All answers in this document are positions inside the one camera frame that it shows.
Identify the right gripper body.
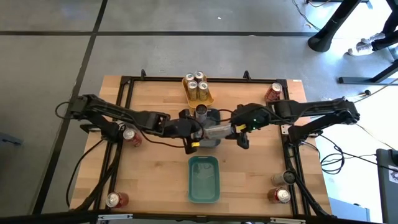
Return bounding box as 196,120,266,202
232,104,271,149

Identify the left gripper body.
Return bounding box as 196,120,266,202
170,108,200,156

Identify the slim black-lid grey can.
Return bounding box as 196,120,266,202
271,170,297,187
202,123,234,141
195,104,208,125

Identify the dark grey-blue plastic bin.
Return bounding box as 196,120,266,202
192,108,223,149

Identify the yellow plastic bin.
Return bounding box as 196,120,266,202
181,74,215,109

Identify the red soda can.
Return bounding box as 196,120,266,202
123,128,143,147
104,191,130,208
264,82,283,103
267,187,292,205

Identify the green plastic bin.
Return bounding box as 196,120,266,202
187,155,221,204

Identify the black desk foot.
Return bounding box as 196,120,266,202
338,60,398,85

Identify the person's shoe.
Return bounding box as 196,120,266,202
360,32,386,44
347,42,374,57

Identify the grey floor box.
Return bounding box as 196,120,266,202
328,197,371,223

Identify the person's leg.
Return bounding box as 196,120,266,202
381,12,398,37
370,37,398,52

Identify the black case with label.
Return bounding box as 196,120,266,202
375,148,398,224

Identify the black crossbeam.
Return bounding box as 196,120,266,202
0,210,398,224

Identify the blue-grey floor object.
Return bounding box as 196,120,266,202
0,133,24,146

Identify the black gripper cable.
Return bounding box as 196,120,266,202
138,129,187,149
217,108,237,124

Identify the black aluminium table frame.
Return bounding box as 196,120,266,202
93,74,335,218

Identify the black cable bundle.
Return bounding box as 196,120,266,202
284,144,335,218
73,141,124,214

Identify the coiled black cable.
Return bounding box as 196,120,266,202
320,152,346,175

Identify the silver corner bracket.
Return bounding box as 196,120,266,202
98,213,134,222
269,217,307,224

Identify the thin floor cable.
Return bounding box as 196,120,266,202
291,0,321,32

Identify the black pedestal leg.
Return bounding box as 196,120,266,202
307,0,363,53

